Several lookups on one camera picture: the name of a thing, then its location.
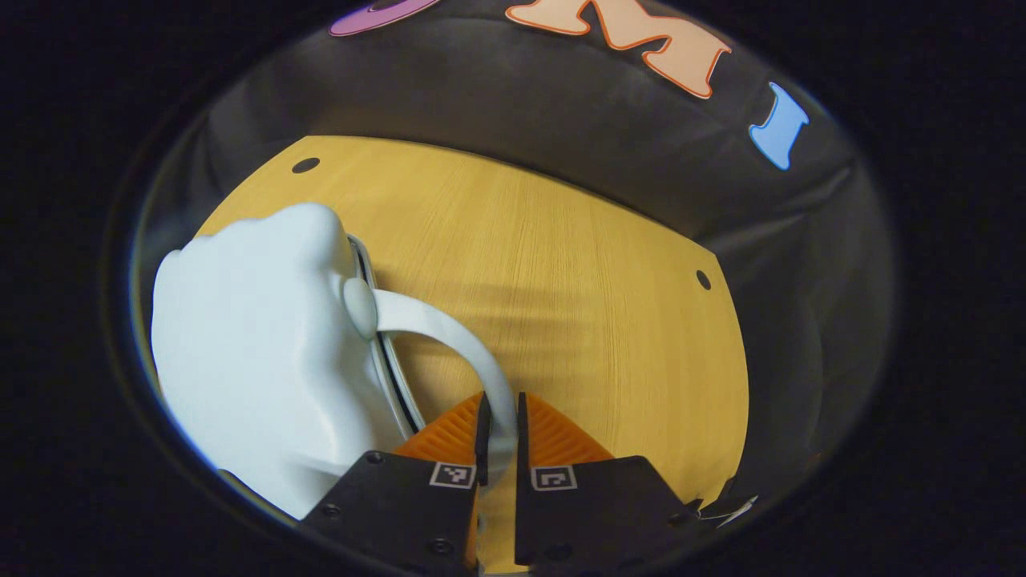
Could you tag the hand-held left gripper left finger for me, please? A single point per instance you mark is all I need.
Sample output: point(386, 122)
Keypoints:
point(483, 437)

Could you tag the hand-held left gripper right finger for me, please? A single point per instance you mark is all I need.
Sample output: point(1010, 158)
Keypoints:
point(521, 437)

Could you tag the light blue suitcase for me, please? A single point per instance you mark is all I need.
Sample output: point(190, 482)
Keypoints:
point(256, 344)

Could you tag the black backdrop cloth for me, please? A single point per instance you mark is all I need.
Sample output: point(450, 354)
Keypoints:
point(561, 104)

